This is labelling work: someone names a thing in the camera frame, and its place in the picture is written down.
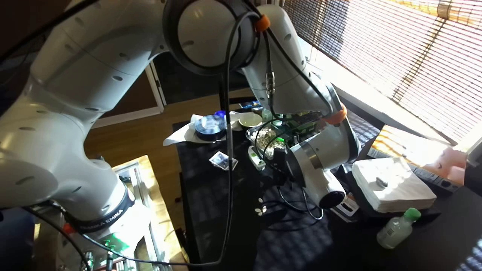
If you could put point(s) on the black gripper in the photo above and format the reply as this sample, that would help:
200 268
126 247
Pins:
284 159

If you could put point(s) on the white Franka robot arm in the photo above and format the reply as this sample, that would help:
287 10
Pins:
100 75

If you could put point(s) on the blue bowl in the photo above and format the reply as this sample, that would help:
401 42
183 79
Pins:
210 128

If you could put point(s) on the white pumpkin seed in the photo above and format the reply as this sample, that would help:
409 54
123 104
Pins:
260 198
258 210

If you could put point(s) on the playing card deck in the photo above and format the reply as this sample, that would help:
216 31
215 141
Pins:
224 161

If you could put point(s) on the blue snack packet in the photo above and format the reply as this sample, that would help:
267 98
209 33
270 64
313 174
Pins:
251 105

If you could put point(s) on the small white device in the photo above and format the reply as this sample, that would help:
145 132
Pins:
347 204

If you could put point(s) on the blue round lid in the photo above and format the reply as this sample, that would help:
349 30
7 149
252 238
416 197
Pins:
221 114

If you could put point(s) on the white paper sheet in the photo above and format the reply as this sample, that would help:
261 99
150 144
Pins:
178 137

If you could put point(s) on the white cardboard box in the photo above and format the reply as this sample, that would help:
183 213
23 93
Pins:
392 182

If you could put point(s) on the yellow snack box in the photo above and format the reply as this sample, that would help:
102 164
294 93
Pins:
407 144

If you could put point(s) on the sanitizer bottle with green cap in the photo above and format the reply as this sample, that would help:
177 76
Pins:
397 230

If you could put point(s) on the white framed panel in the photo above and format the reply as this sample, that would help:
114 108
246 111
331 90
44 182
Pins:
130 113

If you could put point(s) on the wide window blind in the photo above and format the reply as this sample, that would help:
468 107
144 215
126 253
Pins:
401 49

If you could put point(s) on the white window frame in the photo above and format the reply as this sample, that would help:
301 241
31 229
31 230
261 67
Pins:
367 102

